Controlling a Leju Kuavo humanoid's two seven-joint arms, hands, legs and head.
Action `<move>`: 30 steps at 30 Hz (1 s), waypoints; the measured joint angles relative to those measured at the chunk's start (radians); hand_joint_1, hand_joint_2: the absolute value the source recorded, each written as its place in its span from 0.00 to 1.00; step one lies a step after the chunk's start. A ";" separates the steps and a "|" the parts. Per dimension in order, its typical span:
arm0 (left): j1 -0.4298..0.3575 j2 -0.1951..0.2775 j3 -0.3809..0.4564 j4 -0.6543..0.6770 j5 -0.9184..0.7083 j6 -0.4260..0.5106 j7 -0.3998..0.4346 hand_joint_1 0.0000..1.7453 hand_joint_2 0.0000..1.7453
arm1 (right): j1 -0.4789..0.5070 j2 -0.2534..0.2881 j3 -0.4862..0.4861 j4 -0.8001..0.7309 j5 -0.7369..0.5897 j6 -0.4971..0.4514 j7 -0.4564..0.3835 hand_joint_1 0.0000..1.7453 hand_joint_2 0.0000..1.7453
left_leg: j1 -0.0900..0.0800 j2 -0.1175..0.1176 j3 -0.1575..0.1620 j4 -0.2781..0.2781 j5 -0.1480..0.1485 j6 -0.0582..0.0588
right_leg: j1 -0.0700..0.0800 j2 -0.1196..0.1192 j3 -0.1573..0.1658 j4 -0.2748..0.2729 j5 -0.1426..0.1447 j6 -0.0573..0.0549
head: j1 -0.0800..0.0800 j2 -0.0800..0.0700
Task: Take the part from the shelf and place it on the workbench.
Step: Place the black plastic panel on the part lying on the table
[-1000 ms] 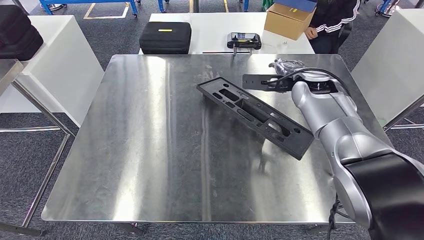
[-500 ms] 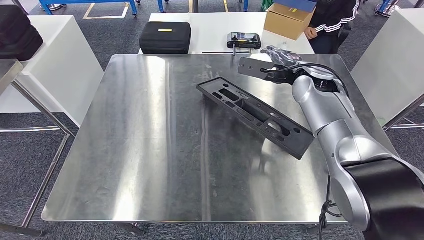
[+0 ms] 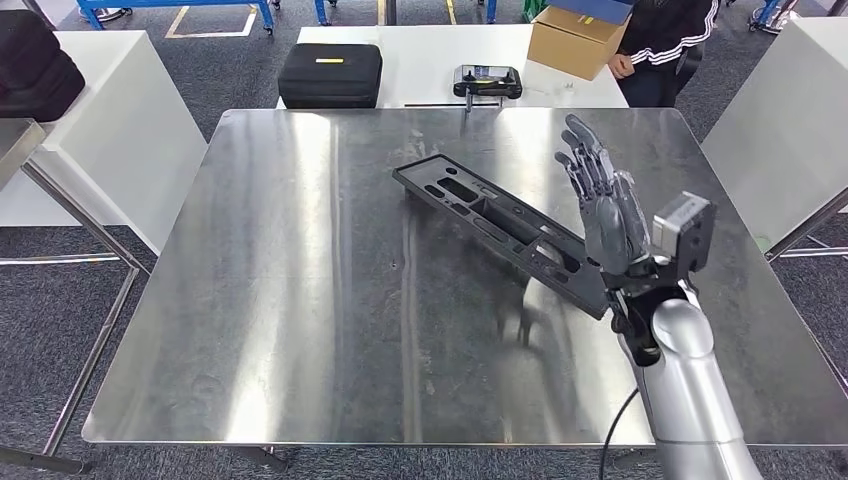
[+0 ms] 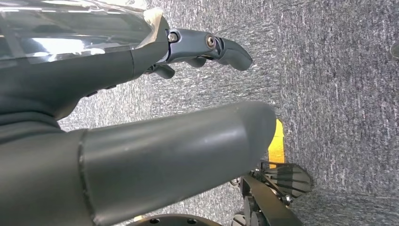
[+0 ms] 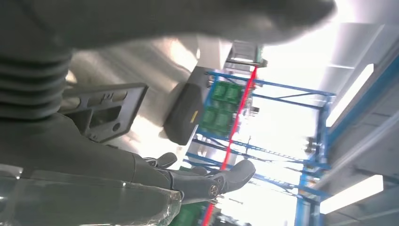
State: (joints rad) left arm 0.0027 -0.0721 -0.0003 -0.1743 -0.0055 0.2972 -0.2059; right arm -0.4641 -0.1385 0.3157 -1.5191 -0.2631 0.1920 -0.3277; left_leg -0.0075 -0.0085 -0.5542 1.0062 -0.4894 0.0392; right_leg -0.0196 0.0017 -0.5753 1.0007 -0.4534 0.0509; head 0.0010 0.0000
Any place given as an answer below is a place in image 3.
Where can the metal controller stand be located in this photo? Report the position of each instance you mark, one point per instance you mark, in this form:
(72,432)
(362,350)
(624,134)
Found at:
(468,102)

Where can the black remote controller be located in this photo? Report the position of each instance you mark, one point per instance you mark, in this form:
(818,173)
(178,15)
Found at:
(487,81)

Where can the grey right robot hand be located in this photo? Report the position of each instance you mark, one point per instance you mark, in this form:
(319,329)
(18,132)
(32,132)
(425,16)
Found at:
(613,218)

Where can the blue metal frame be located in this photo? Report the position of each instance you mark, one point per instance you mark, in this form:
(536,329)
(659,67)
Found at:
(166,3)

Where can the brown cardboard box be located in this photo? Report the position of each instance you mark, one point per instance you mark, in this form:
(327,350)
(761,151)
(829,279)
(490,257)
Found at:
(570,46)

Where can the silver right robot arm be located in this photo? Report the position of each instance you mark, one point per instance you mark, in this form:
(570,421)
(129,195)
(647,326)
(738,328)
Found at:
(689,397)

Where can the white board panel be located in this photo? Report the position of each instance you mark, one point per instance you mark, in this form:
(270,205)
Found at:
(119,132)
(782,119)

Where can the black zippered carry case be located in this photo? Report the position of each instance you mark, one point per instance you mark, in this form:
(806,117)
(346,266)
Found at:
(331,76)

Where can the black plastic plate part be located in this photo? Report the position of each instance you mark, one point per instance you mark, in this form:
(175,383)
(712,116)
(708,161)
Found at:
(583,291)

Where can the white table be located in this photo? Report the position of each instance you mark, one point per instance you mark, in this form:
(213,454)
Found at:
(417,60)

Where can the person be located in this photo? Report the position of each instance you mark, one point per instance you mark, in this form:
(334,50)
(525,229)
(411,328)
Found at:
(662,40)

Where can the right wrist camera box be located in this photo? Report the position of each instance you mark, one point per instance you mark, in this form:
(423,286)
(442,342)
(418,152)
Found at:
(686,225)

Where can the blue flat box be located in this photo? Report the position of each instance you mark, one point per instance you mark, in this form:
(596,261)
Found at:
(596,8)

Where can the black padded bag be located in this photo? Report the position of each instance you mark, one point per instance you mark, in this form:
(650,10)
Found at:
(33,69)

